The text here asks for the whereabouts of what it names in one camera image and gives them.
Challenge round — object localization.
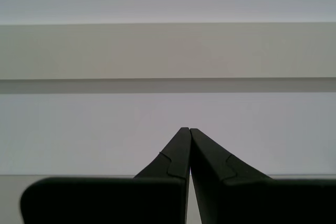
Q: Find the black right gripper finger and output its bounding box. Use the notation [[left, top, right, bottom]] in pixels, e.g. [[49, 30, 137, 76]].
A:
[[20, 126, 191, 224], [190, 127, 336, 224]]

